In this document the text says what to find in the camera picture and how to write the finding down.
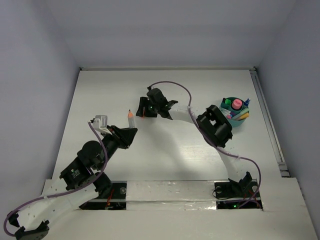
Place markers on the orange tip clear pencil case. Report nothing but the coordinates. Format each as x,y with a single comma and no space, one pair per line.
131,119

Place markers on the green cap black highlighter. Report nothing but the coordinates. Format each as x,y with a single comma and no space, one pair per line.
227,101

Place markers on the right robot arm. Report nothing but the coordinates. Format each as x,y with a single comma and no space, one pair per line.
216,131

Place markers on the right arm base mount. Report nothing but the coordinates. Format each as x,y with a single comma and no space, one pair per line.
231,195

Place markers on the pink orange pencil-shaped case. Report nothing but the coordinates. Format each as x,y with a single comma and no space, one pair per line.
242,117

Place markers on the clear blue glue bottle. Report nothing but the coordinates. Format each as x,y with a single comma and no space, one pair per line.
246,103

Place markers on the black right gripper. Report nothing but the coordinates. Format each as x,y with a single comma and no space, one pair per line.
144,102

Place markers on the teal round organizer container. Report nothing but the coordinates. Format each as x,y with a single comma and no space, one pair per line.
226,110

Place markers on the pink cap bottle in organizer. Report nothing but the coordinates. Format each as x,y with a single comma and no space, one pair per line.
237,104

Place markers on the green pencil-shaped clear case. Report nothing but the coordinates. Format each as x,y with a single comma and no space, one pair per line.
244,111

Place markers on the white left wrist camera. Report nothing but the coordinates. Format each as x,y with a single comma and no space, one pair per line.
100,123

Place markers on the aluminium rail right edge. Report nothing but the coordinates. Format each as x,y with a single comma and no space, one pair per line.
284,171

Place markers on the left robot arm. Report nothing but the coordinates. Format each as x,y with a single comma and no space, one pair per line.
83,185

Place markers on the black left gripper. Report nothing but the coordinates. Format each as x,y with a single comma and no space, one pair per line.
125,136

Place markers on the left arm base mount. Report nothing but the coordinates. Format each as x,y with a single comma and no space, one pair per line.
114,200

